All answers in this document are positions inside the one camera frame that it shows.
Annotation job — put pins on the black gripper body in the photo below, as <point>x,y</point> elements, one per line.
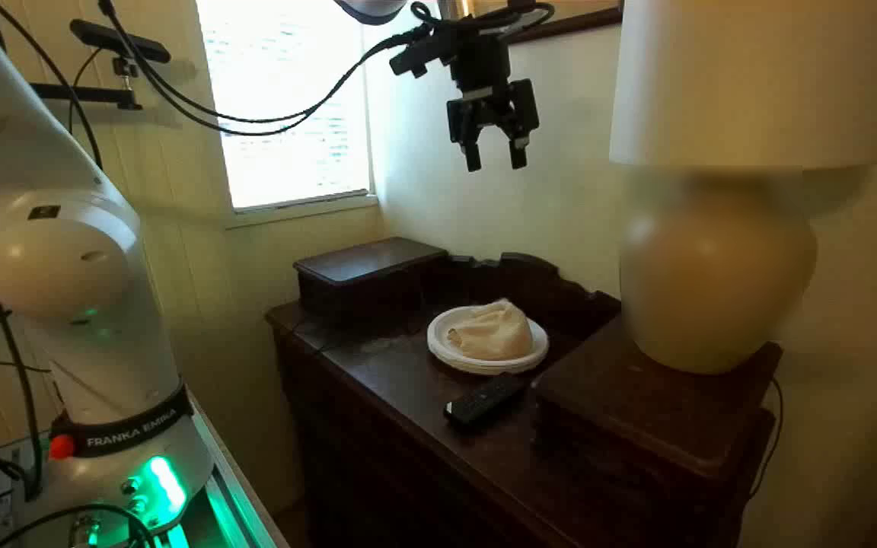
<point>489,102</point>

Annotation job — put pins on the black remote control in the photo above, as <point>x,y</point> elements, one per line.
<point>486,398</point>

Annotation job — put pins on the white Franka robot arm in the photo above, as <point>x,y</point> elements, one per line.
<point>63,253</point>

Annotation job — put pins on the dark flat-lidded wooden box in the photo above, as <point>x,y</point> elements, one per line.
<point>368,275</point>

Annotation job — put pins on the crumpled beige cloth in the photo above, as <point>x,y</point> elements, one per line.
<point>496,329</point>

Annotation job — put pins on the bright window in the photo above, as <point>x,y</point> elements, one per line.
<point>288,102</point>

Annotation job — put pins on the white round plate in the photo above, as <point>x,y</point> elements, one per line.
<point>457,355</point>

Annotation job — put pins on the beige ceramic lamp base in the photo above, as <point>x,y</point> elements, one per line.
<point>715,275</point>

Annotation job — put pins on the white lamp shade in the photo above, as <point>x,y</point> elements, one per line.
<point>763,80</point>

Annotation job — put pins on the dark wooden dresser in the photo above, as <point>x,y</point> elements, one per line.
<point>409,458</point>

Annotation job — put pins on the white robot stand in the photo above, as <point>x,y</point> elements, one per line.
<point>243,487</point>

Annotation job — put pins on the red round button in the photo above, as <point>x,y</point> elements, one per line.
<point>63,445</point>

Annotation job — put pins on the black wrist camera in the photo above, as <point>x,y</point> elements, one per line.
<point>423,49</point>

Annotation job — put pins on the dark framed wall picture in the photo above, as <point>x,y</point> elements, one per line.
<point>572,18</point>

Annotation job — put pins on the dark wooden lamp pedestal box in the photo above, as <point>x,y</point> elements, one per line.
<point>663,406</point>

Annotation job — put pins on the black camera on wall shelf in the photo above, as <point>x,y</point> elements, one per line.
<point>120,40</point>

